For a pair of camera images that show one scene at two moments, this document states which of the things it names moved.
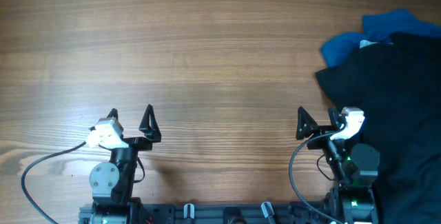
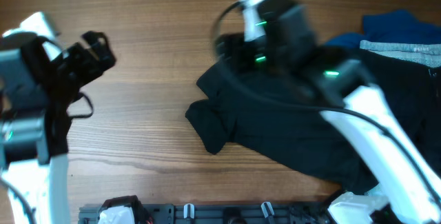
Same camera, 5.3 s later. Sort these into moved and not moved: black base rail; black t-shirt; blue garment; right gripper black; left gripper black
Moved: right gripper black; left gripper black; black t-shirt
Not moved: blue garment; black base rail
